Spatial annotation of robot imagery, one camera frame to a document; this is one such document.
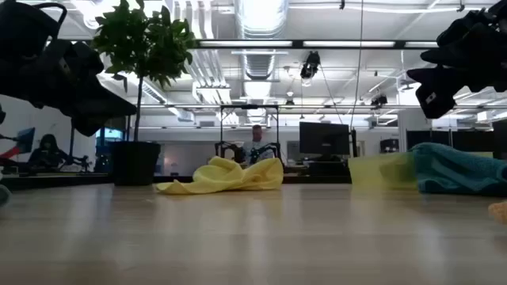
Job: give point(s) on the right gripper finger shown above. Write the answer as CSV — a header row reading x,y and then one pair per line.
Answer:
x,y
461,29
451,54

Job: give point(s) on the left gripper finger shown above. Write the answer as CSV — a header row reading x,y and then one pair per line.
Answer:
x,y
89,53
90,70

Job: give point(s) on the teal microfiber towel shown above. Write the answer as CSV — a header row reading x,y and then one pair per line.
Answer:
x,y
455,170

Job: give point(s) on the orange microfiber towel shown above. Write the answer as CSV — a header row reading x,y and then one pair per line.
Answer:
x,y
500,213

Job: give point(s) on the yellow microfiber towel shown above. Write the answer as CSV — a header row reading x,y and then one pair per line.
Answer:
x,y
229,176

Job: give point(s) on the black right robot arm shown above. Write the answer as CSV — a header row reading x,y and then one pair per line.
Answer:
x,y
500,10

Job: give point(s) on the black background robot arm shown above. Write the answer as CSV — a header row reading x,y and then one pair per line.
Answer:
x,y
79,161

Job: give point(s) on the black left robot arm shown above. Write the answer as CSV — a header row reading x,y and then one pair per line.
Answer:
x,y
24,21

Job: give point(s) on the grey microfiber towel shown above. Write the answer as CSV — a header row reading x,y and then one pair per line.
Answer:
x,y
4,196

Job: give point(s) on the green potted plant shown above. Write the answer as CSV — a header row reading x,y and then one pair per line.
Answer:
x,y
138,59

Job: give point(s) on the red and blue sign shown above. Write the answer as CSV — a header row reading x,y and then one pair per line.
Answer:
x,y
21,144

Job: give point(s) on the person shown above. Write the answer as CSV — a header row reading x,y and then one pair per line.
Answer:
x,y
257,144
47,154

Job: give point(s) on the black room partition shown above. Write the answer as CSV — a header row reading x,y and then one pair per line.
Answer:
x,y
447,139

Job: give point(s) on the long ceiling light bar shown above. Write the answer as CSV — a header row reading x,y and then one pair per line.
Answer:
x,y
317,44

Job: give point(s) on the yellow-green plastic bin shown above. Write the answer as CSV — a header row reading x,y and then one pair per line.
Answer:
x,y
376,172

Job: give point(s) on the black computer monitor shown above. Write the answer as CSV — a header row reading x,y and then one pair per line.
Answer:
x,y
324,138

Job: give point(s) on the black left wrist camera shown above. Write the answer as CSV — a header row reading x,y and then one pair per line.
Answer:
x,y
101,105

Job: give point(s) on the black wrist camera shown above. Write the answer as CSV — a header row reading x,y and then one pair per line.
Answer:
x,y
101,105
435,91

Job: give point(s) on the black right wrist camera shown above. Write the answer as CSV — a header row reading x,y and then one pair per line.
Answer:
x,y
435,91

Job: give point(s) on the black ceiling camera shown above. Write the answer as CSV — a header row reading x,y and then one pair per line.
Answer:
x,y
379,101
311,65

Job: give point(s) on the black aluminium table frame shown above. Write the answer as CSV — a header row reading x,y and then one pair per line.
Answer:
x,y
59,180

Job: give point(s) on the black robot station frame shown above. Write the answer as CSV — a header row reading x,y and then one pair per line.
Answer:
x,y
249,107

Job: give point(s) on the silver ventilation duct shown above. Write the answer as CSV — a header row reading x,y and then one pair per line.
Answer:
x,y
261,20

